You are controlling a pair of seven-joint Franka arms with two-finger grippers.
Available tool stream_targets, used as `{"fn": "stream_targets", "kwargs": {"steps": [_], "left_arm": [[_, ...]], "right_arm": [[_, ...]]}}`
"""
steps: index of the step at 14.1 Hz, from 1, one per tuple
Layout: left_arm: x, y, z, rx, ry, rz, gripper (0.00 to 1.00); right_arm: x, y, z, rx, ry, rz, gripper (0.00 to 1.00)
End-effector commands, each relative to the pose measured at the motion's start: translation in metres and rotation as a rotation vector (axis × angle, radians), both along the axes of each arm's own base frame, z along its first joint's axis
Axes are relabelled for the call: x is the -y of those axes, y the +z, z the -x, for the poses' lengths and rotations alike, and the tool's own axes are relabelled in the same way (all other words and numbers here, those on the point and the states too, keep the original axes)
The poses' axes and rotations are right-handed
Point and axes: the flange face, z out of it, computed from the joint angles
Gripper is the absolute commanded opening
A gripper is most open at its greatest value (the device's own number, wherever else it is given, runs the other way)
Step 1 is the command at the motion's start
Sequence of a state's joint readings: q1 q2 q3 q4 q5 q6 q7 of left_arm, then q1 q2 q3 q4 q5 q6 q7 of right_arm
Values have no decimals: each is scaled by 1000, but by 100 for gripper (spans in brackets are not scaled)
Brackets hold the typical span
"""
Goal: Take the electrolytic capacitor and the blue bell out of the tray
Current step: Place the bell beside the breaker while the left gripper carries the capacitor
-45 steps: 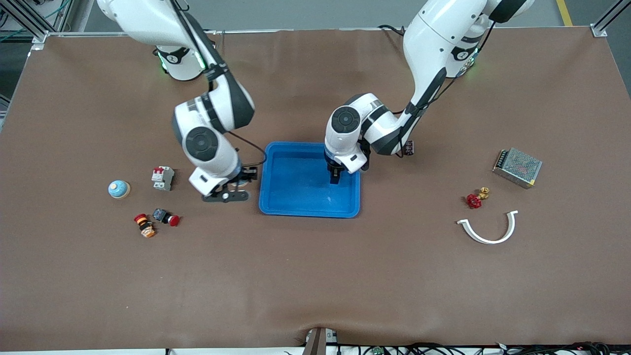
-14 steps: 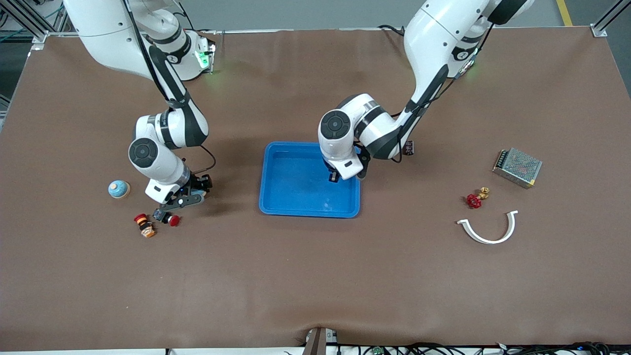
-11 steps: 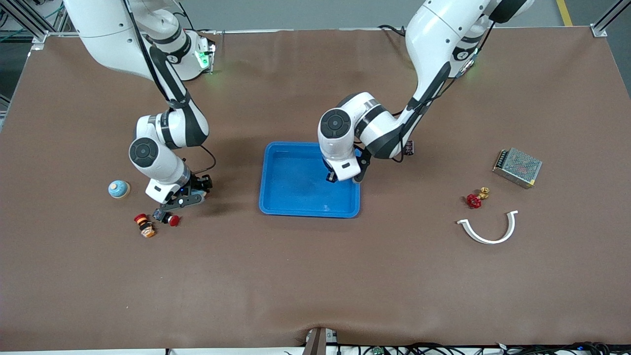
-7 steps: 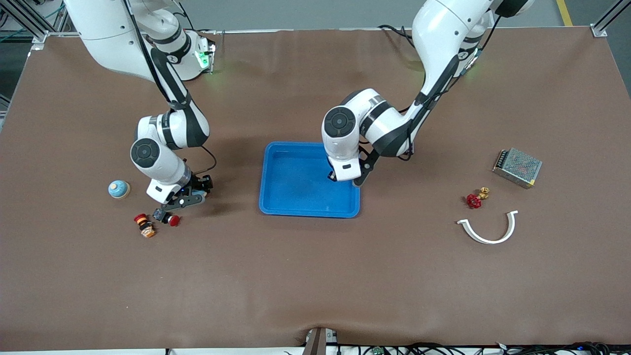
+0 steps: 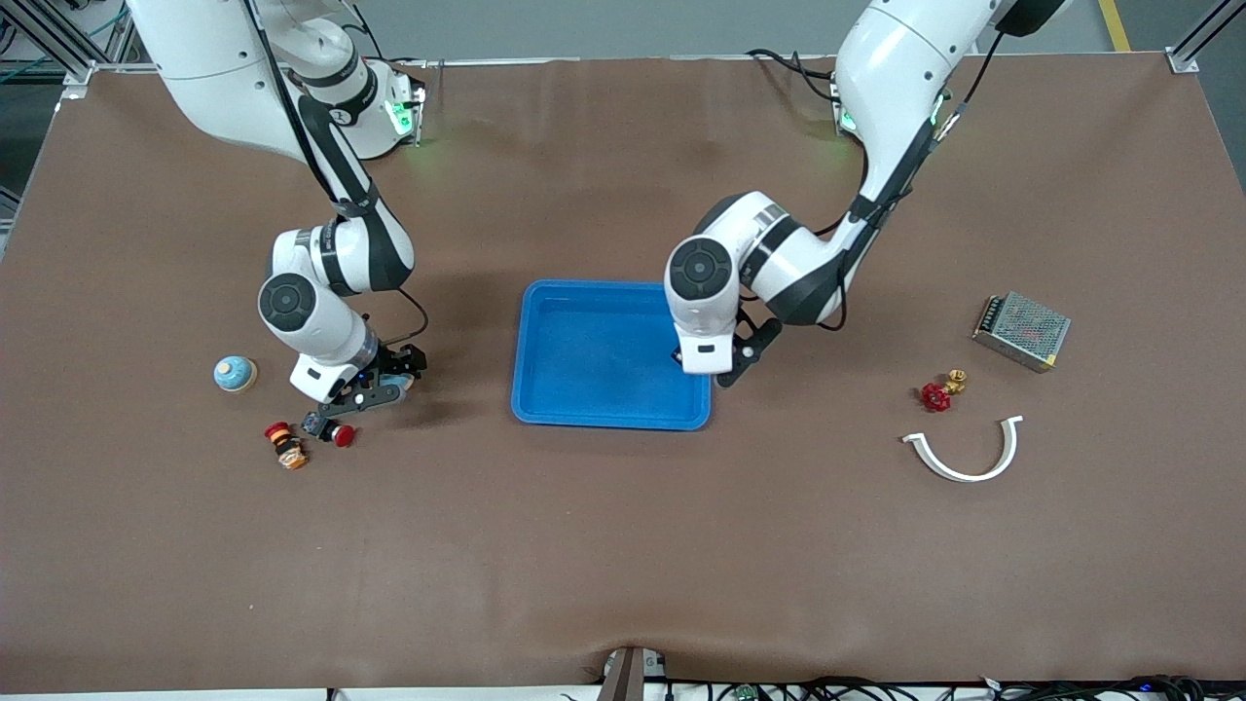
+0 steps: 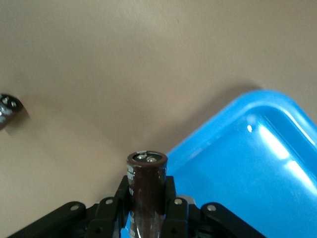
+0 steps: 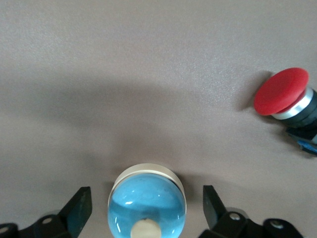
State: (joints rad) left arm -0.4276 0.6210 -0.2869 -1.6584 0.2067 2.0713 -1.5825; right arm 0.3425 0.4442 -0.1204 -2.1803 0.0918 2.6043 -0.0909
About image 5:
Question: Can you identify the red emergency stop button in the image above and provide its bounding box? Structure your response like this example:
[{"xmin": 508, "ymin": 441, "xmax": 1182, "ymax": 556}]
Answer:
[{"xmin": 302, "ymin": 414, "xmax": 357, "ymax": 449}]

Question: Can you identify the brown table mat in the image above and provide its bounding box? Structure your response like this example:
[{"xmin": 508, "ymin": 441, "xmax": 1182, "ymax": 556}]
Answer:
[{"xmin": 0, "ymin": 54, "xmax": 1246, "ymax": 694}]

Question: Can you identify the metal mesh power supply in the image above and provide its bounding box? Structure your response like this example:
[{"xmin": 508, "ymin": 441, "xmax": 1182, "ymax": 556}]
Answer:
[{"xmin": 971, "ymin": 291, "xmax": 1073, "ymax": 374}]

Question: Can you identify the white curved plastic clamp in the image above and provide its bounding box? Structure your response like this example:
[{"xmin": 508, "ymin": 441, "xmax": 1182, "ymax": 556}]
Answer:
[{"xmin": 901, "ymin": 416, "xmax": 1025, "ymax": 484}]

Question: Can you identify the orange red push button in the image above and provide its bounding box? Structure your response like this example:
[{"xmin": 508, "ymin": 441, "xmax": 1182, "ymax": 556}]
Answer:
[{"xmin": 264, "ymin": 421, "xmax": 311, "ymax": 471}]

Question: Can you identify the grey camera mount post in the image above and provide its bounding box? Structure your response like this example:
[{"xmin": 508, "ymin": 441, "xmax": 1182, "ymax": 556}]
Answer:
[{"xmin": 596, "ymin": 645, "xmax": 671, "ymax": 701}]

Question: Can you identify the blue plastic tray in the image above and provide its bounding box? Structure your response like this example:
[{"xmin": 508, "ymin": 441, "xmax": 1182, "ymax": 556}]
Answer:
[{"xmin": 511, "ymin": 279, "xmax": 714, "ymax": 432}]

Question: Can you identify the red handled brass valve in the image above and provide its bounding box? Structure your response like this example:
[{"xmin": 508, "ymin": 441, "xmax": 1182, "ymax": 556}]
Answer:
[{"xmin": 920, "ymin": 369, "xmax": 969, "ymax": 413}]

